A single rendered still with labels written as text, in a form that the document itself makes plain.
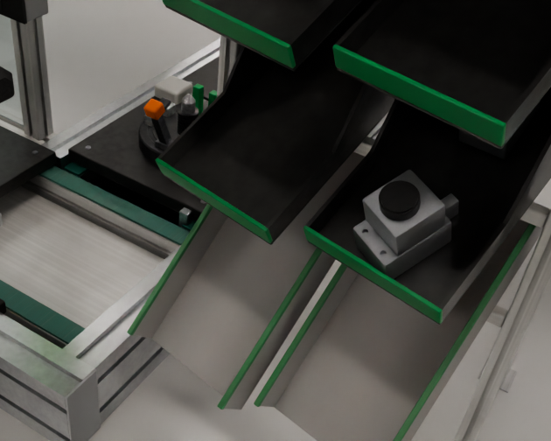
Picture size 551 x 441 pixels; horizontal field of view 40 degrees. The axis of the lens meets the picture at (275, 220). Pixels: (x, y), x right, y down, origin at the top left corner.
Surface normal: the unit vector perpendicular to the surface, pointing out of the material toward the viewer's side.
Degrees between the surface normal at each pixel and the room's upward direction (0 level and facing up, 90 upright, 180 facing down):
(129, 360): 90
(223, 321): 45
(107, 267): 0
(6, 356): 0
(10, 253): 0
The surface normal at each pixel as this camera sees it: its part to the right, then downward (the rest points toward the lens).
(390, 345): -0.39, -0.25
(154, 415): 0.10, -0.77
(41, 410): -0.52, 0.50
